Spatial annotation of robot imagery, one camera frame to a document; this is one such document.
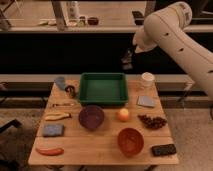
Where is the white background bottle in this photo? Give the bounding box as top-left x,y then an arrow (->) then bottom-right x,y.
66,1 -> 79,26

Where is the blue square cloth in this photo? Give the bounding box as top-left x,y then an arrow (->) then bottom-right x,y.
137,96 -> 155,107

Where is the red chili pepper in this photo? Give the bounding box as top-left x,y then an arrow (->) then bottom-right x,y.
35,148 -> 64,156

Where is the small metal spoon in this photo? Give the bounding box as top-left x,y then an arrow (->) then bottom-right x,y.
51,103 -> 75,108

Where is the small green jar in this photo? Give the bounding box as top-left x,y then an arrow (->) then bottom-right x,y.
78,16 -> 86,27

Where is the green plastic tray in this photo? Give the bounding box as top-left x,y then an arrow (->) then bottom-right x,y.
78,73 -> 129,106

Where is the dark red background bowl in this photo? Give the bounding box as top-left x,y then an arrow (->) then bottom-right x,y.
87,17 -> 99,26

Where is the yellow banana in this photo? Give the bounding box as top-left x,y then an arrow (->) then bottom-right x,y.
44,112 -> 72,121

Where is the bunch of dark grapes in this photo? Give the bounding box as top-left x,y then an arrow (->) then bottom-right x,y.
138,115 -> 167,130

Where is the black handled brush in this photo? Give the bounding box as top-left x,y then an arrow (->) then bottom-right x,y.
121,49 -> 133,70

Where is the black binder clip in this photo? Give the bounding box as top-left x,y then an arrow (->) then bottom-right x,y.
65,85 -> 76,98

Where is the blue sponge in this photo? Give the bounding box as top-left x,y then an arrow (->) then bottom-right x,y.
42,124 -> 64,137

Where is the blue tipped cup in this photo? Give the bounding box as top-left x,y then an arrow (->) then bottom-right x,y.
54,77 -> 67,91

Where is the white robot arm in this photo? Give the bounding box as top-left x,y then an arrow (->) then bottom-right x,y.
133,1 -> 213,99

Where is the black rectangular sponge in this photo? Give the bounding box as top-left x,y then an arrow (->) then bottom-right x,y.
151,144 -> 176,156

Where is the purple bowl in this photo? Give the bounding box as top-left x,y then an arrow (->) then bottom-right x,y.
78,105 -> 105,131

